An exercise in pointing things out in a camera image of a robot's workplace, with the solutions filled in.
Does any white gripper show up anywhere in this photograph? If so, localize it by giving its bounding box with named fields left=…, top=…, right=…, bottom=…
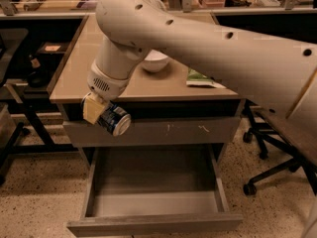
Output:
left=83, top=62, right=130, bottom=124

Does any blue pepsi can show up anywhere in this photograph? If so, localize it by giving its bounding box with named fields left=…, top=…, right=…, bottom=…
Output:
left=98, top=102, right=131, bottom=137

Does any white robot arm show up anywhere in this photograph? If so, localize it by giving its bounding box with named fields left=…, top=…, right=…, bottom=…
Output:
left=83, top=0, right=317, bottom=166

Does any open middle drawer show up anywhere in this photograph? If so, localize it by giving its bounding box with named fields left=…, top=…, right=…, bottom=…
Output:
left=67, top=145, right=243, bottom=238

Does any grey drawer cabinet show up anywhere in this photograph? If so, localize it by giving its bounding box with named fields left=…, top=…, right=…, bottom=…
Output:
left=50, top=15, right=245, bottom=160

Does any closed top drawer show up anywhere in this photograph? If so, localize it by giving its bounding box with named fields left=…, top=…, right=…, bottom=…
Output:
left=63, top=117, right=240, bottom=148

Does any black device under desk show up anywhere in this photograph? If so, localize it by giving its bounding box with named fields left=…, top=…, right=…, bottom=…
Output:
left=27, top=55, right=50, bottom=88

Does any white bowl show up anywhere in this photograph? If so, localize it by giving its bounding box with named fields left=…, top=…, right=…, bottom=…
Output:
left=141, top=50, right=170, bottom=72

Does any green chip bag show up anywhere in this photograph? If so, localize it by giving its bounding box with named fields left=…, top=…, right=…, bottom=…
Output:
left=186, top=68, right=224, bottom=88

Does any black office chair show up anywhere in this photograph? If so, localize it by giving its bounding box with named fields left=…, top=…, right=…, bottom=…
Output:
left=243, top=101, right=317, bottom=195

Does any black table frame left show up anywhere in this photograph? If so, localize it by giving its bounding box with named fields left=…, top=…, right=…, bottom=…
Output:
left=0, top=79, right=79, bottom=185

